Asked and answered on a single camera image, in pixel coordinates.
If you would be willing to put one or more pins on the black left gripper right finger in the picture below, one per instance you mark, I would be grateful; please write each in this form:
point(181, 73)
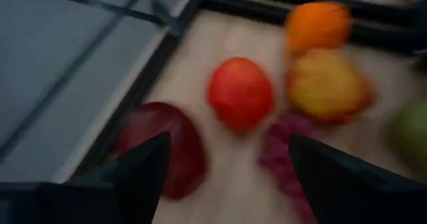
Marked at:
point(367, 197)

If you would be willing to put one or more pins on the dark red plum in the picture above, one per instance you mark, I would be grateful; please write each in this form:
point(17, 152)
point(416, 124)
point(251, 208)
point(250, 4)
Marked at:
point(187, 150)

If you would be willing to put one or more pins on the red tomato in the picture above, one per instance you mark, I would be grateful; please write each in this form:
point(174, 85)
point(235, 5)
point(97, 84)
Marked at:
point(240, 94)

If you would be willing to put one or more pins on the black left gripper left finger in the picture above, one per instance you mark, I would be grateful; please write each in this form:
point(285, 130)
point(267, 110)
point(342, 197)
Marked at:
point(100, 200)

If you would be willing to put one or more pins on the yellow red peach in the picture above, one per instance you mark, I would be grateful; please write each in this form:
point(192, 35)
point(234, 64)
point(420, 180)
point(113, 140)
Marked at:
point(328, 84)

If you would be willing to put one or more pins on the black aluminium frame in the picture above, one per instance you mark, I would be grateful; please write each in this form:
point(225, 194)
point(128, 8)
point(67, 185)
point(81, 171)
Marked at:
point(240, 9)

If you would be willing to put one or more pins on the purple grape bunch green leaf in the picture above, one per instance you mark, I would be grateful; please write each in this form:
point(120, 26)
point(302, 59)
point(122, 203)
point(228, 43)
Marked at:
point(283, 150)

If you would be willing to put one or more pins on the green pear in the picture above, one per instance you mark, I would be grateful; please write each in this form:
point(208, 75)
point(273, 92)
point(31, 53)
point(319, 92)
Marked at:
point(412, 130)

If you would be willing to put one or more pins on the orange fruit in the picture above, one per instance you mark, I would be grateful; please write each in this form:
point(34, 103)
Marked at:
point(317, 24)

